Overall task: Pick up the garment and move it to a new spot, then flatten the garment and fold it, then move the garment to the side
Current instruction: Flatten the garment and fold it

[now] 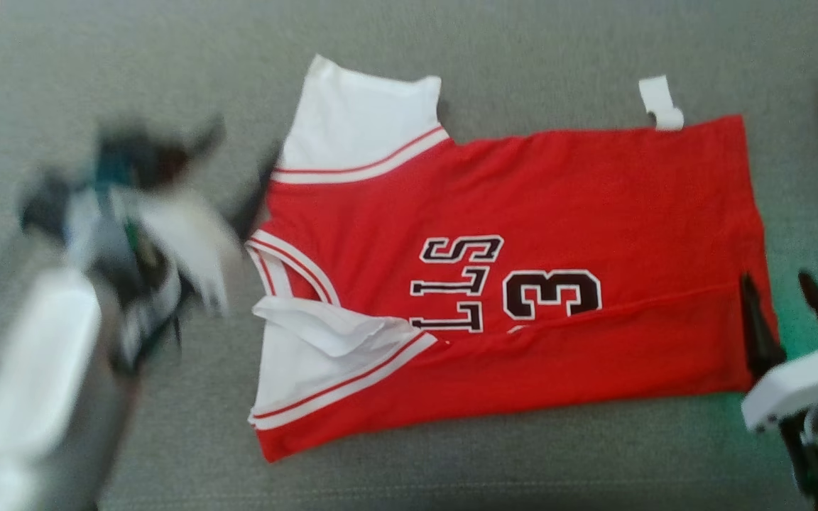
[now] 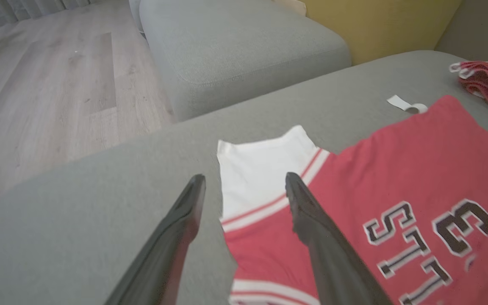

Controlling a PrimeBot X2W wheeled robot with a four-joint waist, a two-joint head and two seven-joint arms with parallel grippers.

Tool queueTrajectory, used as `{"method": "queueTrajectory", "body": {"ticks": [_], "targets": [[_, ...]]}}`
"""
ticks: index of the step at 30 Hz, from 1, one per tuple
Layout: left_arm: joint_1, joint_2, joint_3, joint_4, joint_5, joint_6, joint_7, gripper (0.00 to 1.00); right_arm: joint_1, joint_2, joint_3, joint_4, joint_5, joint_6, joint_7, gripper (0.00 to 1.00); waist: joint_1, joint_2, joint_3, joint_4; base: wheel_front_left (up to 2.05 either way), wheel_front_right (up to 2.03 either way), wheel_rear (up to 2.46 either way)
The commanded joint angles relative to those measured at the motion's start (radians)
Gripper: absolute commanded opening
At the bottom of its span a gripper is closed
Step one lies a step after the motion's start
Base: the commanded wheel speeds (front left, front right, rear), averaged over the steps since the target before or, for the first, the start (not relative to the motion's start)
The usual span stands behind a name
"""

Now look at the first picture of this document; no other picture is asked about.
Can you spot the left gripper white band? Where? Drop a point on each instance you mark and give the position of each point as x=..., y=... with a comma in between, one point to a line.
x=189, y=248

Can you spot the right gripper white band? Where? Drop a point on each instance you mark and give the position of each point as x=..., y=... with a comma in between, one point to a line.
x=806, y=387

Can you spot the grey sofa seat cushion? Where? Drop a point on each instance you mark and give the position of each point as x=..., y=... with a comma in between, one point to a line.
x=522, y=57

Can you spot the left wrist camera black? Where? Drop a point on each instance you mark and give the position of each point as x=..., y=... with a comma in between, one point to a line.
x=132, y=160

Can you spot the red and white basketball jersey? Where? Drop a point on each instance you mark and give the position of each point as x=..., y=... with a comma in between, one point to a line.
x=558, y=199

